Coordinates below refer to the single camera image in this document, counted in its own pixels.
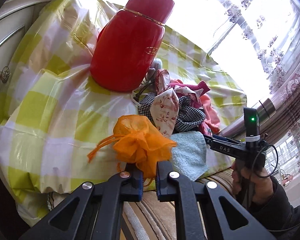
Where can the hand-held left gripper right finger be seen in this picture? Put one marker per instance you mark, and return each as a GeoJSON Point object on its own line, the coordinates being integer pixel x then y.
{"type": "Point", "coordinates": [160, 181]}

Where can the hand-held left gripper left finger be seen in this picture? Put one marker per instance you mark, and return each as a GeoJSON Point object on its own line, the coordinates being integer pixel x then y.
{"type": "Point", "coordinates": [139, 181]}

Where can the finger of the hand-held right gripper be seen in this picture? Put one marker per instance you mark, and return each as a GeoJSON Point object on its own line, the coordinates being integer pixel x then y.
{"type": "Point", "coordinates": [222, 139]}

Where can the pink fleece cloth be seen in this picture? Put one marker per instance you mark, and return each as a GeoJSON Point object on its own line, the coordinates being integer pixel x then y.
{"type": "Point", "coordinates": [210, 110]}

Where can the magenta knit cloth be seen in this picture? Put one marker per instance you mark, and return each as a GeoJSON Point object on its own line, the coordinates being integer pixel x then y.
{"type": "Point", "coordinates": [201, 87]}

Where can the person's right forearm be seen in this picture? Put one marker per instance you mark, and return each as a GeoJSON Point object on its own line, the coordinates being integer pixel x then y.
{"type": "Point", "coordinates": [285, 205]}

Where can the person's right hand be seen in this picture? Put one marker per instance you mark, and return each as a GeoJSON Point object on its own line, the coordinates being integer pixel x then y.
{"type": "Point", "coordinates": [262, 185]}

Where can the light blue towel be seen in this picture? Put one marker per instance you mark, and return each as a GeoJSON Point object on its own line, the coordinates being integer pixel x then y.
{"type": "Point", "coordinates": [188, 152]}

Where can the striped sofa cover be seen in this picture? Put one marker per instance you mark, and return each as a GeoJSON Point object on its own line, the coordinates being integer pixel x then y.
{"type": "Point", "coordinates": [150, 217]}

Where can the black white gingham cloth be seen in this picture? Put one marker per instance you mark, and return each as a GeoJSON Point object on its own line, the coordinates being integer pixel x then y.
{"type": "Point", "coordinates": [190, 117]}

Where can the mauve embroidered curtain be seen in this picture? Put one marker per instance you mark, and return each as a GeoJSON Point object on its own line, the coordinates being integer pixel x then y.
{"type": "Point", "coordinates": [290, 100]}

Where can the cream floral cloth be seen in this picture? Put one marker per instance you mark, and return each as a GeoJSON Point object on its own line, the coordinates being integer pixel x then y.
{"type": "Point", "coordinates": [165, 110]}

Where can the red trimmed cream cloth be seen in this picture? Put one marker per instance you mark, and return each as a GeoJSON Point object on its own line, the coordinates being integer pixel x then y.
{"type": "Point", "coordinates": [162, 78]}

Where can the yellow checkered plastic tablecloth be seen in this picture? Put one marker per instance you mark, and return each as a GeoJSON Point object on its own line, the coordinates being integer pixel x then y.
{"type": "Point", "coordinates": [40, 105]}

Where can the white lace curtain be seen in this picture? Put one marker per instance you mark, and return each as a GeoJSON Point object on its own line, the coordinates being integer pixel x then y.
{"type": "Point", "coordinates": [252, 17]}

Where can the red thermos bottle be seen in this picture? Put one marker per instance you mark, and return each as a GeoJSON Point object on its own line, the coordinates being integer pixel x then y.
{"type": "Point", "coordinates": [125, 50]}

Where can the brass cabinet knob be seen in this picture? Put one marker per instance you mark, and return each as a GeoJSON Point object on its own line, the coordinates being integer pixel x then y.
{"type": "Point", "coordinates": [4, 74]}

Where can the white cabinet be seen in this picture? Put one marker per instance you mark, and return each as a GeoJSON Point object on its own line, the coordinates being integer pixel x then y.
{"type": "Point", "coordinates": [10, 30]}

